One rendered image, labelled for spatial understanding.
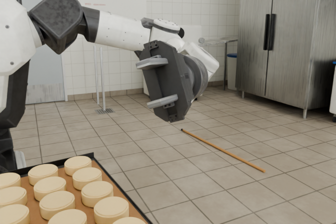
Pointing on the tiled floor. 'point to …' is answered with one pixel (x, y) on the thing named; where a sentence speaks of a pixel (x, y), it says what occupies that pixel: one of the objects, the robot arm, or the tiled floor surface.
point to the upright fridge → (287, 37)
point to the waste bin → (231, 70)
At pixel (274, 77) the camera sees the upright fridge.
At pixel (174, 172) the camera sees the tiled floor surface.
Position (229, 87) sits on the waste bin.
